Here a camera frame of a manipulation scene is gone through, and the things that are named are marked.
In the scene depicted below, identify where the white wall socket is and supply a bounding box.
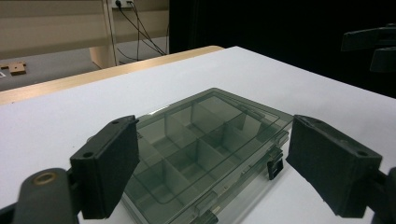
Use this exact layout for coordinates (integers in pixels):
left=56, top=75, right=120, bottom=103
left=111, top=0, right=135, bottom=9

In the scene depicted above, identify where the black cable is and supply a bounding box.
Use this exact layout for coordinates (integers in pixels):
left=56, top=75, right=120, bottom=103
left=130, top=0, right=142, bottom=62
left=117, top=2, right=167, bottom=57

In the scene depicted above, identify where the tan wooden table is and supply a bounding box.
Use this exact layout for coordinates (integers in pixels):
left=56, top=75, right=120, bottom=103
left=0, top=45, right=225, bottom=106

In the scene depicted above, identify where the white metal post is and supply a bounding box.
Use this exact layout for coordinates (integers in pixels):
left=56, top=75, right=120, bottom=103
left=102, top=0, right=119, bottom=67

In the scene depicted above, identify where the transparent grey compartment box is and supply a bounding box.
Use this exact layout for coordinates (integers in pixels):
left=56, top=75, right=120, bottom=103
left=120, top=87, right=294, bottom=224

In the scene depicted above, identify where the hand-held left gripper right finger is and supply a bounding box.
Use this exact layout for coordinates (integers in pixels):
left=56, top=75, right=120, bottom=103
left=286, top=114, right=384, bottom=218

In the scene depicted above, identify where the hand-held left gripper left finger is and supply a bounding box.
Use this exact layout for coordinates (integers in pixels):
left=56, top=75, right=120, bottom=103
left=69, top=115, right=141, bottom=220

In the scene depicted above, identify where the black curtain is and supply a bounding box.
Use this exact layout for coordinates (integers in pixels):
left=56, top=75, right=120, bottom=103
left=168, top=0, right=396, bottom=99

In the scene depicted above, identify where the brown cardboard piece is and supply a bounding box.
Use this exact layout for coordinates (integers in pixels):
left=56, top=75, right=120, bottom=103
left=0, top=61, right=28, bottom=77

